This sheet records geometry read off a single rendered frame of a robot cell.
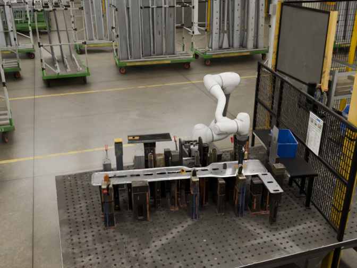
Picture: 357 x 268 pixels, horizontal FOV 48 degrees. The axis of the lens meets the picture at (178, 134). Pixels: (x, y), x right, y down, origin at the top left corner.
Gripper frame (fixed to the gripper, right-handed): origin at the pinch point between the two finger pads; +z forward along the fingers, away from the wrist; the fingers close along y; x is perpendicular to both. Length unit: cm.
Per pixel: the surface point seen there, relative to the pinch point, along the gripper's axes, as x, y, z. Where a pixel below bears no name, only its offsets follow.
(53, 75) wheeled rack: -223, -580, 76
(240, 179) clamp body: -7.2, 24.9, 1.6
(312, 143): 54, 10, -17
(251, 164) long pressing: 10.3, -3.6, 4.7
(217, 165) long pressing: -17.6, -6.2, 4.6
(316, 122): 54, 11, -35
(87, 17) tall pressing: -163, -952, 6
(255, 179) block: 6.9, 18.4, 6.7
